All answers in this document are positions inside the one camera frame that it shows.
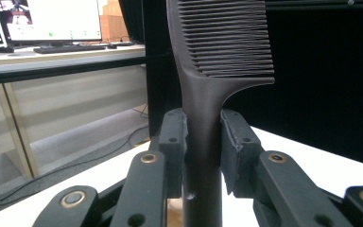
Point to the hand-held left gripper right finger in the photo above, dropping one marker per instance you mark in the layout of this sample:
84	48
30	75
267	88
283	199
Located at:
242	157

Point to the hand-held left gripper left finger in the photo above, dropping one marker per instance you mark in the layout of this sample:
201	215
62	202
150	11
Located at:
173	151

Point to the dark brown comb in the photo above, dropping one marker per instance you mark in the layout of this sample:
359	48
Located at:
201	110

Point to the black curtain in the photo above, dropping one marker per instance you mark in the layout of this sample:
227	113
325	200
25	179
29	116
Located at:
327	78

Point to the black horizontal bar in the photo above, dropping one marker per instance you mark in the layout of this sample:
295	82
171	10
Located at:
60	67

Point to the stacked cardboard boxes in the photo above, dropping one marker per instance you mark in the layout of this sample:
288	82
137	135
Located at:
113	22

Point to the black keyboard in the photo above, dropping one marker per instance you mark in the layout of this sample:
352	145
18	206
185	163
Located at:
69	48

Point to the large lit monitor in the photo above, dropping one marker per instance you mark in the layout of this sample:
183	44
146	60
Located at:
60	19

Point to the light wooden post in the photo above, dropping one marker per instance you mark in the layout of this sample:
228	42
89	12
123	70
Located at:
19	132

